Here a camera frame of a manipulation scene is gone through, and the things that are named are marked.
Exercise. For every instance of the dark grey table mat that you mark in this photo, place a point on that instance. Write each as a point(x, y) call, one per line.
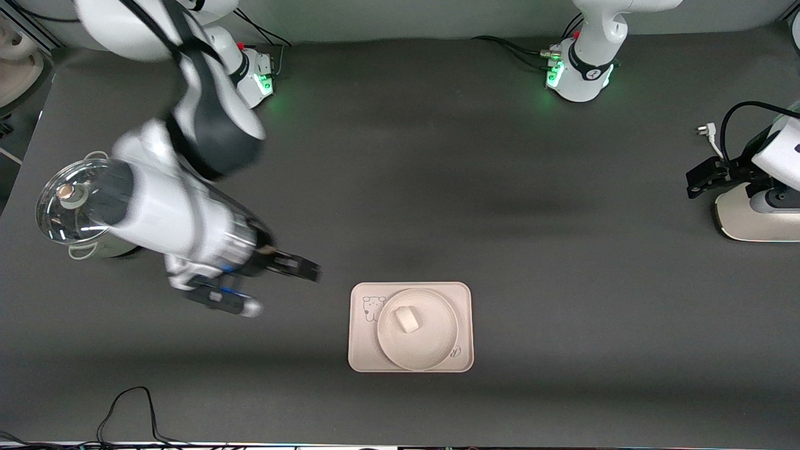
point(562, 350)

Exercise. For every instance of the small white bun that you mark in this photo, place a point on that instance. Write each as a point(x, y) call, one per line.
point(407, 319)

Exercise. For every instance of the grey aluminium frame rail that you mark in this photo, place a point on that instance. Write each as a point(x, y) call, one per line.
point(37, 28)

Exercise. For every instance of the glass pot lid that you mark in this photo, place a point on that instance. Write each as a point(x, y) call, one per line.
point(62, 212)

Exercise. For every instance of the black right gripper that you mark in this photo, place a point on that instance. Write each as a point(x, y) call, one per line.
point(263, 262)

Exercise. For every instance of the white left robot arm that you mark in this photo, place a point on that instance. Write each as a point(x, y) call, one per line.
point(590, 56)

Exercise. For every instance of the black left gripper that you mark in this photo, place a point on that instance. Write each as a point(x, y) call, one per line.
point(735, 169)

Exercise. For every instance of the beige round appliance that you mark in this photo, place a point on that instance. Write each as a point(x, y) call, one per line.
point(19, 81)

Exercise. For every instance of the cream white toaster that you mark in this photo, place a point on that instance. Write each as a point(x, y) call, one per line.
point(744, 222)

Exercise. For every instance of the round beige plate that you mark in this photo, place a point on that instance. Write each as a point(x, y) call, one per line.
point(431, 344)

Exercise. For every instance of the beige rectangular tray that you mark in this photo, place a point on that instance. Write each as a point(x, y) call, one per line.
point(362, 350)

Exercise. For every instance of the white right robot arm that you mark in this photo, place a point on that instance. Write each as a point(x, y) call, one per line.
point(181, 212)

